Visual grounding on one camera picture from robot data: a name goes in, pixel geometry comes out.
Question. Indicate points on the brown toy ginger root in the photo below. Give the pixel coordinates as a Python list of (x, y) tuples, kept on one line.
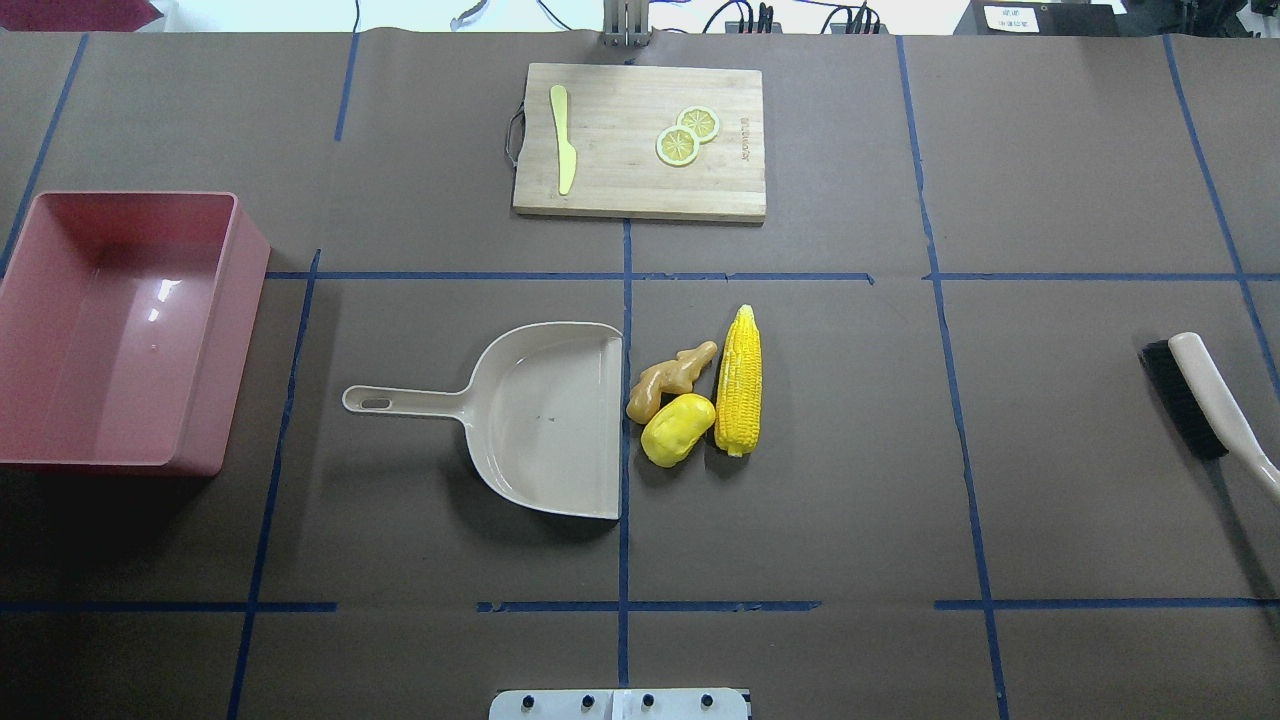
[(672, 377)]

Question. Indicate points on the yellow toy bell pepper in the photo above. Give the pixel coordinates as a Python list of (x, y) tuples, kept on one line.
[(670, 436)]

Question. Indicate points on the yellow toy corn cob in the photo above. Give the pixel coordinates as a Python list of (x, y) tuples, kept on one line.
[(740, 387)]

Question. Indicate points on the beige plastic dustpan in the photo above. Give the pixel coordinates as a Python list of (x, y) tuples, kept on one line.
[(542, 416)]

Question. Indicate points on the pink plastic bin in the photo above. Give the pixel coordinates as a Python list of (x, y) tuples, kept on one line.
[(126, 319)]

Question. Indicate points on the yellow plastic toy knife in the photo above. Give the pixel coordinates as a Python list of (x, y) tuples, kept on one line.
[(559, 99)]

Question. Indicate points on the lemon slice near knife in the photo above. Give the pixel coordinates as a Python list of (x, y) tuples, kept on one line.
[(677, 146)]

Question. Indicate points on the wooden cutting board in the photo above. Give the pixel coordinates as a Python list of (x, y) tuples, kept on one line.
[(616, 111)]

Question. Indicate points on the lemon slice far from knife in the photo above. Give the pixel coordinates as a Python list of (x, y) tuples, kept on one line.
[(704, 122)]

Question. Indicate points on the black box with label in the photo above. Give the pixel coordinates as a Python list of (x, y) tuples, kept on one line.
[(1037, 18)]

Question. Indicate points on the magenta cloth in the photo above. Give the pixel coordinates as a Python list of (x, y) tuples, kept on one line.
[(77, 16)]

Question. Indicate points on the aluminium frame post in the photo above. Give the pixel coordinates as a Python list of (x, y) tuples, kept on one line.
[(626, 23)]

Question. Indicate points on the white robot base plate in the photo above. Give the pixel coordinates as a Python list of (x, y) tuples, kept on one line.
[(622, 703)]

